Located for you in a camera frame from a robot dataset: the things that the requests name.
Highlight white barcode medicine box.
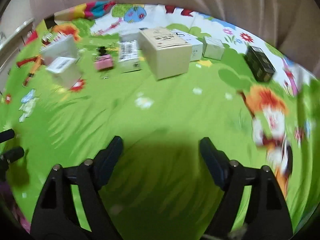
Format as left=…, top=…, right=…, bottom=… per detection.
left=46, top=57, right=82, bottom=89

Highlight large white silver box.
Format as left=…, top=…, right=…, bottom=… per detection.
left=40, top=35, right=79, bottom=66

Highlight pink binder clip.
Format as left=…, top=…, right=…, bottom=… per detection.
left=94, top=54, right=114, bottom=71

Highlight black binder clip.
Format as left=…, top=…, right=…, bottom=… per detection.
left=97, top=46, right=108, bottom=56

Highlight long white barcode box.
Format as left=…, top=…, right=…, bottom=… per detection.
left=118, top=40, right=141, bottom=73

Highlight black small box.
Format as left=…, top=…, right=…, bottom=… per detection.
left=245, top=46, right=276, bottom=82

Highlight small silver cube box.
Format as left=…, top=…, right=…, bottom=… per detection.
left=202, top=36, right=225, bottom=60

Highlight beige kraft box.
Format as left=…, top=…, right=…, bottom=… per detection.
left=138, top=27, right=192, bottom=80

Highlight white box letter S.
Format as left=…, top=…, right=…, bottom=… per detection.
left=172, top=29, right=203, bottom=62

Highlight small silver white box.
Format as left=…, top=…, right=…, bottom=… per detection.
left=119, top=28, right=145, bottom=42

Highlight cream cabinet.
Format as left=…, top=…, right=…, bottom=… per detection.
left=0, top=18, right=34, bottom=95

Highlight colourful cartoon tablecloth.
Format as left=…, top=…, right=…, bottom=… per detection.
left=1, top=3, right=319, bottom=239

